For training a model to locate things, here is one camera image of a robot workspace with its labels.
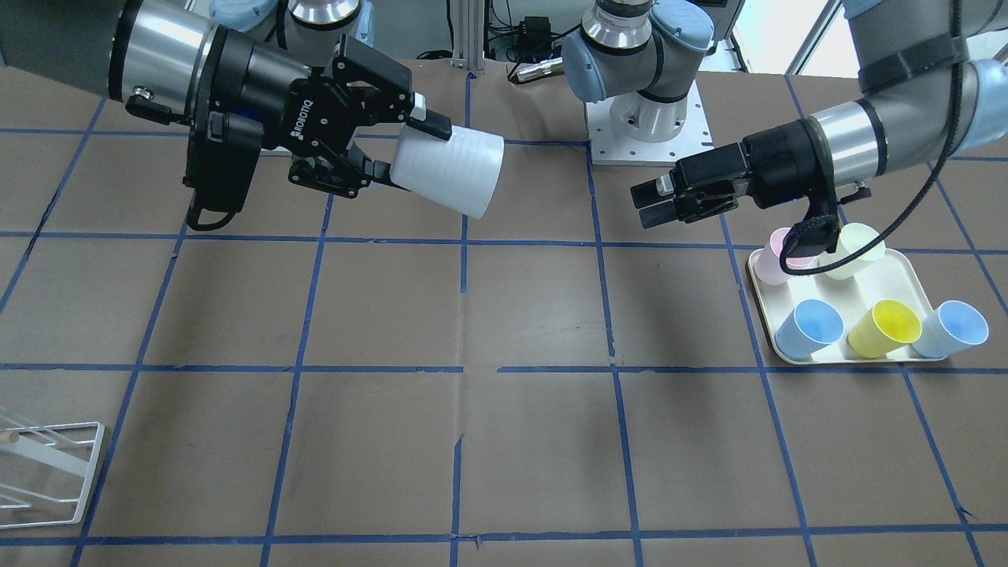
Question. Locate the pale cream plastic cup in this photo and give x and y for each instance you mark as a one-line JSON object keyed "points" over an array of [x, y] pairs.
{"points": [[852, 238]]}

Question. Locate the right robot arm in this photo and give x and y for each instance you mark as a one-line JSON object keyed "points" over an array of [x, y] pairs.
{"points": [[169, 65]]}

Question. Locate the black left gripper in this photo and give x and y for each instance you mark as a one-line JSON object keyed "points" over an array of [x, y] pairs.
{"points": [[776, 169]]}

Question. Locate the white plastic tray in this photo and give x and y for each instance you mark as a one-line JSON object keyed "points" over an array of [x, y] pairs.
{"points": [[892, 278]]}

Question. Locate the light blue plastic cup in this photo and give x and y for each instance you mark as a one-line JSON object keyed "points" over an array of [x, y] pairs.
{"points": [[951, 328]]}

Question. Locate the white plastic cup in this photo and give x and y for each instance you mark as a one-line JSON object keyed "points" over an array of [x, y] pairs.
{"points": [[460, 173]]}

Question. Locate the yellow plastic cup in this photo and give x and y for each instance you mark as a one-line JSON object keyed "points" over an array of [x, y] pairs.
{"points": [[887, 326]]}

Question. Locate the pink plastic cup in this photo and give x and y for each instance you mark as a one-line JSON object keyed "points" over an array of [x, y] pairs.
{"points": [[767, 267]]}

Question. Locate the white wire cup rack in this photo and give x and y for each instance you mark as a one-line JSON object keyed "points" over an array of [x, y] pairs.
{"points": [[48, 471]]}

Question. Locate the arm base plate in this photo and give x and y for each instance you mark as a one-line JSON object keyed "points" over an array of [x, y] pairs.
{"points": [[630, 130]]}

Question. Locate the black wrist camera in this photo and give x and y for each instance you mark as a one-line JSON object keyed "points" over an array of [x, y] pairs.
{"points": [[222, 155]]}

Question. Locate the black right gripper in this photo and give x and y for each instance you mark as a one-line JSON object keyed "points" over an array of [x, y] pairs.
{"points": [[266, 87]]}

